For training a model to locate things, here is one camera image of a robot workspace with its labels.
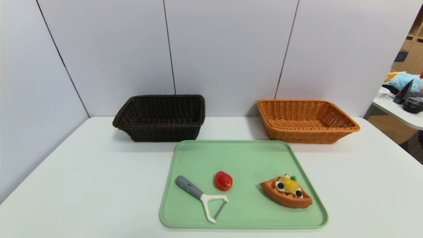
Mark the white side table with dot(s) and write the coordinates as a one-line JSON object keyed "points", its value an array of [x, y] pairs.
{"points": [[396, 114]]}

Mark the red rubber duck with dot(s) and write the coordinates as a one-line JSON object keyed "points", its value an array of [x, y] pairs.
{"points": [[223, 181]]}

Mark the black cone object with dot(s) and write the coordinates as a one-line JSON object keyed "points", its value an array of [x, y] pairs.
{"points": [[403, 94]]}

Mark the green plastic tray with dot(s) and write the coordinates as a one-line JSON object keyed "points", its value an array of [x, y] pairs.
{"points": [[251, 158]]}

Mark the wooden shelf unit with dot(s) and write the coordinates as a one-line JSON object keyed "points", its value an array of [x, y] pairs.
{"points": [[414, 56]]}

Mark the dark brown wicker basket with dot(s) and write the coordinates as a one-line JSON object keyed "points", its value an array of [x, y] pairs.
{"points": [[158, 132]]}

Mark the blue fluffy toy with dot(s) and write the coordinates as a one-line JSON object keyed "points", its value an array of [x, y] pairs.
{"points": [[401, 81]]}

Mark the dark woven bin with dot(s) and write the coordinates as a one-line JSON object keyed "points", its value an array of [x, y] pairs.
{"points": [[414, 147]]}

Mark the orange wicker basket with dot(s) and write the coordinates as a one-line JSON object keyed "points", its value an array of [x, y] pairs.
{"points": [[297, 135]]}

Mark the black round object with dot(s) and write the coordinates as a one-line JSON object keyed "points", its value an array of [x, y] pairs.
{"points": [[413, 105]]}

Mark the dark small box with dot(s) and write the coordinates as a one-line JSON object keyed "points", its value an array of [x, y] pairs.
{"points": [[401, 55]]}

